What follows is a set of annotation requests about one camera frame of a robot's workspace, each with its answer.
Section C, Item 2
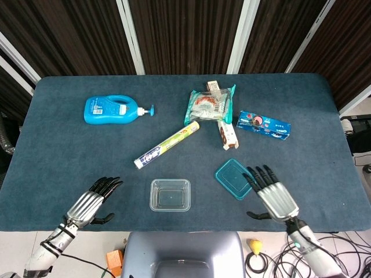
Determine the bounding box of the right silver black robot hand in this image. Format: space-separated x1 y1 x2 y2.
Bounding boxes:
241 164 300 224

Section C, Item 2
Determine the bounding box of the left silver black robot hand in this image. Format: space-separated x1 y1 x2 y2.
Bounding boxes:
66 176 124 230

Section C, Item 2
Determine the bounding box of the clear plastic container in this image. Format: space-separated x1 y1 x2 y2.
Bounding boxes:
214 158 254 202
148 178 192 213

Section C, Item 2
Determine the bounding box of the blue Oreo cookie box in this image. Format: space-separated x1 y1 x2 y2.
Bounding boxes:
235 110 292 141

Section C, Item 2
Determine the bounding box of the white brown cookie sleeve box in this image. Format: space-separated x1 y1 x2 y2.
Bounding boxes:
206 81 241 151

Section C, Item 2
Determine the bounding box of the yellow object on floor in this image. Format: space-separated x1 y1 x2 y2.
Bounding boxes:
246 237 263 257

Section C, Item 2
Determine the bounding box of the dark teal table cloth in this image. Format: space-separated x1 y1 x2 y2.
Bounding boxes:
0 72 371 234

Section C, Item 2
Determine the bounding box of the orange block on floor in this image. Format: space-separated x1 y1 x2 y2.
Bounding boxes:
105 249 124 277

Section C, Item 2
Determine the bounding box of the blue pump detergent bottle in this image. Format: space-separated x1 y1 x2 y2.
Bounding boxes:
83 93 156 126

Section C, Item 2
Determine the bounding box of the grey robot torso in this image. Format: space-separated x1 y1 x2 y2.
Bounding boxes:
119 231 248 278

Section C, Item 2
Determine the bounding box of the black equipment beside table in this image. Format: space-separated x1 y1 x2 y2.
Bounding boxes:
340 114 371 155

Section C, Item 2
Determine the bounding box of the clear teal-edged snack bag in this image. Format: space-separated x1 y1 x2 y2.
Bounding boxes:
184 83 237 126

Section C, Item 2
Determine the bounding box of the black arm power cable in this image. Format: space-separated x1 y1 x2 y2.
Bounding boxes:
60 253 117 278

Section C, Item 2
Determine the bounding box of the coiled black floor cable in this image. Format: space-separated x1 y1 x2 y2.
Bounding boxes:
245 251 268 273

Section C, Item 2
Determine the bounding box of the grey corrugated hose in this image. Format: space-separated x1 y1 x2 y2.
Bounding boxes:
0 115 16 155

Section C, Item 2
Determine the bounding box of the white partition post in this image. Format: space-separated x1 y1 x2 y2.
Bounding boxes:
285 0 336 74
225 0 260 75
0 31 42 85
338 85 371 117
0 54 35 97
115 0 146 76

